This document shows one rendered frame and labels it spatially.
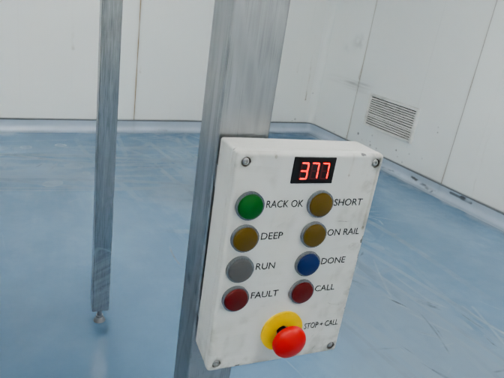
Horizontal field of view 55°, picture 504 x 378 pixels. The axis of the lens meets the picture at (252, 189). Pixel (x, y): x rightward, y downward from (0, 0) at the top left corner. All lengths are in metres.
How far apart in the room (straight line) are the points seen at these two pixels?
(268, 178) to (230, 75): 0.11
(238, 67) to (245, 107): 0.04
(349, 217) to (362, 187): 0.04
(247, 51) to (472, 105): 3.49
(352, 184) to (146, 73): 3.91
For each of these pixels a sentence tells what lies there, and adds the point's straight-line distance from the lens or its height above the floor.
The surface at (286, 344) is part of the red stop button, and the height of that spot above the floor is 0.86.
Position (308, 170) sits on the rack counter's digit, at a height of 1.06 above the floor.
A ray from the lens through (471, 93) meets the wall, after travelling 3.94.
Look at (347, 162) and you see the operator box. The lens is 0.51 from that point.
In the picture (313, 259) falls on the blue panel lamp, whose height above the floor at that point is 0.96.
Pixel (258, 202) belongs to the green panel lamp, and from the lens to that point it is 0.47.
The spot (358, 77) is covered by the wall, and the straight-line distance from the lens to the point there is 4.77.
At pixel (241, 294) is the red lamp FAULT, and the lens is 0.52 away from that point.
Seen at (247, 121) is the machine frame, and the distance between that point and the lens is 0.51.
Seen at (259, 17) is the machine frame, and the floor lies 1.19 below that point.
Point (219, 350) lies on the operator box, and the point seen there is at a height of 0.84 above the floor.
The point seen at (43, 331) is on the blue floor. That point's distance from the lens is 1.97.
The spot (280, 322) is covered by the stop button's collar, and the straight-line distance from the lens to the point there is 0.57.
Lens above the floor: 1.20
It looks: 21 degrees down
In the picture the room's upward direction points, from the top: 9 degrees clockwise
